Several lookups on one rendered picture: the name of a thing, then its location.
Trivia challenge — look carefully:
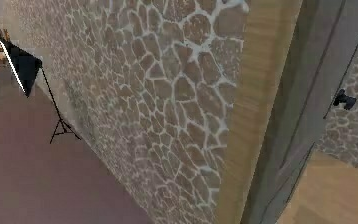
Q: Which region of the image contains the grey room door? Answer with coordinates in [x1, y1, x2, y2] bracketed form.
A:
[240, 0, 358, 224]

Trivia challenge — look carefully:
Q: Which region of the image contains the black door handle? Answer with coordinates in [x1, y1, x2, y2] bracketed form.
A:
[332, 88, 358, 111]

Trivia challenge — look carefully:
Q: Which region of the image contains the black softbox lamp on tripod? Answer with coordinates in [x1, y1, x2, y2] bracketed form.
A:
[0, 37, 83, 145]

